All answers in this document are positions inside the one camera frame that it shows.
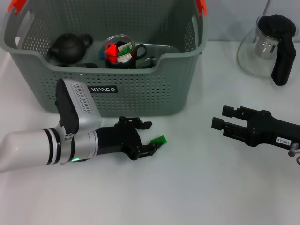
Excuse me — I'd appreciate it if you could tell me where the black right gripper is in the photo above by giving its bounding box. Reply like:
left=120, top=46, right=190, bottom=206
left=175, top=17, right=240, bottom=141
left=211, top=105, right=300, bottom=148

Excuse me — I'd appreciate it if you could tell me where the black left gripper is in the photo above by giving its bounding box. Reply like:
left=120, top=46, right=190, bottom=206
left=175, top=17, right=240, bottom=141
left=95, top=116, right=163, bottom=162

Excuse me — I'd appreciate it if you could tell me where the glass teacup black base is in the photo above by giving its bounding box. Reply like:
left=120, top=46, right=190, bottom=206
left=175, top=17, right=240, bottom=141
left=140, top=57, right=157, bottom=69
left=75, top=62, right=99, bottom=69
left=102, top=34, right=148, bottom=70

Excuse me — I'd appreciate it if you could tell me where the orange-red slope building block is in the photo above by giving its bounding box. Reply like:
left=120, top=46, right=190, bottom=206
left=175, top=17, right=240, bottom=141
left=105, top=44, right=118, bottom=63

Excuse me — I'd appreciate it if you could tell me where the silver right elbow connector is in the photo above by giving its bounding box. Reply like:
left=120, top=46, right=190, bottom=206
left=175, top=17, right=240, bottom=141
left=288, top=144, right=300, bottom=157

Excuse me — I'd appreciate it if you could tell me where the grey perforated storage bin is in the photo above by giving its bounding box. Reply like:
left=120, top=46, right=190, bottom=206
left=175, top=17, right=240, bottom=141
left=0, top=0, right=209, bottom=117

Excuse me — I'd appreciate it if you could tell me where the black clay teapot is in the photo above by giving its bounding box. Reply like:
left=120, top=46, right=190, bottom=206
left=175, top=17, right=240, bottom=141
left=48, top=33, right=93, bottom=64

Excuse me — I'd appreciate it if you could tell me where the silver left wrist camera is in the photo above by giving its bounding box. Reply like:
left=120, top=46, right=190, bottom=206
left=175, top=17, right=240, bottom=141
left=55, top=79, right=102, bottom=135

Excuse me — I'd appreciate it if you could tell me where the glass pitcher black handle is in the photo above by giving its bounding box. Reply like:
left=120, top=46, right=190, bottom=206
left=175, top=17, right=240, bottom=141
left=236, top=14, right=300, bottom=87

